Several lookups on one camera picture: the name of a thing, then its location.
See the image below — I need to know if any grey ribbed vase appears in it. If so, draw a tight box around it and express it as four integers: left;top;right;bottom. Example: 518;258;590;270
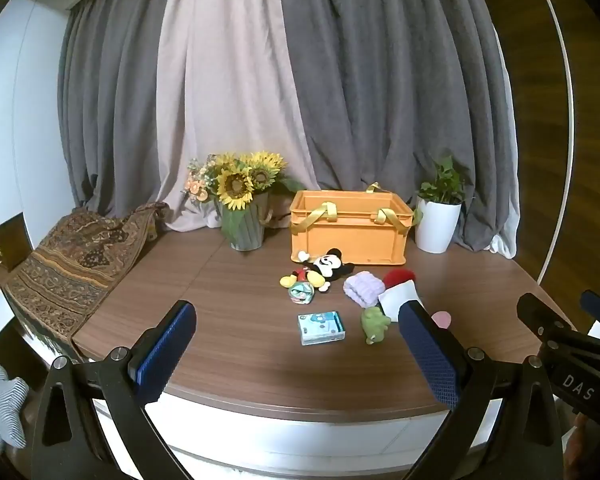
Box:
219;191;272;252

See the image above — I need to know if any orange crate with yellow handles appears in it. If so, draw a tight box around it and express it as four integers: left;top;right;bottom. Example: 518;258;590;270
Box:
289;182;415;266

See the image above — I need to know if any striped star pillow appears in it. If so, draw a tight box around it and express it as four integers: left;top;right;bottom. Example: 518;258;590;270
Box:
0;364;31;451

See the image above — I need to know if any lavender towel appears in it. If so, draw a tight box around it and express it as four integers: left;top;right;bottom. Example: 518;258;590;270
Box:
343;270;386;308

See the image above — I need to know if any green plant in white pot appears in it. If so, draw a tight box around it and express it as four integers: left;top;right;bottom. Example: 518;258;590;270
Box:
412;155;470;254

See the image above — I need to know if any brown patterned blanket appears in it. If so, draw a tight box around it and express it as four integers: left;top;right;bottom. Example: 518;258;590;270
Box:
2;201;171;361

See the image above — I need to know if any blue tissue packet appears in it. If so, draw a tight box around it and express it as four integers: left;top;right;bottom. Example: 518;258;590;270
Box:
297;310;347;347

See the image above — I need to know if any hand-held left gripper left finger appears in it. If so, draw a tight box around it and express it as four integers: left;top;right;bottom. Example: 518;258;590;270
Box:
30;300;198;480

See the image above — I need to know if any pale pink curtain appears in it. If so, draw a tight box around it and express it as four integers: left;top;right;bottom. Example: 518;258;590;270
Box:
152;0;321;233

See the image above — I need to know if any green frog plush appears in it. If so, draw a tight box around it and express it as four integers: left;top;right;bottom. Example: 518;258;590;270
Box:
361;306;392;345

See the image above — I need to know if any grey curtain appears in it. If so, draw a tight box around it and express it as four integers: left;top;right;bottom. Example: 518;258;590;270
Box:
275;0;523;261
56;0;191;216

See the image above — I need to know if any white sheer curtain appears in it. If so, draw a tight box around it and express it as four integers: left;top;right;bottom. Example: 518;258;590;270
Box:
490;234;518;259

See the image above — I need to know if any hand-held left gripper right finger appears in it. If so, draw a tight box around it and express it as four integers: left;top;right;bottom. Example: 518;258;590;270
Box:
398;299;566;480

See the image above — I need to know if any brown paper bag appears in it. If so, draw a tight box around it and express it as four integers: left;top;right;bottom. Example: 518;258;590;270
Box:
265;191;296;229

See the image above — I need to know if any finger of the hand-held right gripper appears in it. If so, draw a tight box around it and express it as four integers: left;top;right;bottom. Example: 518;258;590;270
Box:
580;290;600;323
516;293;578;347

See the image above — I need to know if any black and red mouse plush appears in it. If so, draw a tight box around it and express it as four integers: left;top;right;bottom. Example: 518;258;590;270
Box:
279;248;356;293

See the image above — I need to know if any small round green-white plush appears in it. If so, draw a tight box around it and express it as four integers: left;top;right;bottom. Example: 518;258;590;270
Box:
288;281;315;306

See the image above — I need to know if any sunflower bouquet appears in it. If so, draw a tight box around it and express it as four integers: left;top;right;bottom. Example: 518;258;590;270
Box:
181;150;306;241

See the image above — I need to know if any white cabinet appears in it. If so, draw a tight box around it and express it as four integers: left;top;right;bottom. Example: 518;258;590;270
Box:
0;0;76;241

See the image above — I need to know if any red fluffy plush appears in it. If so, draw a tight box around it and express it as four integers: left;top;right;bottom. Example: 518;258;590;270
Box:
382;268;418;291

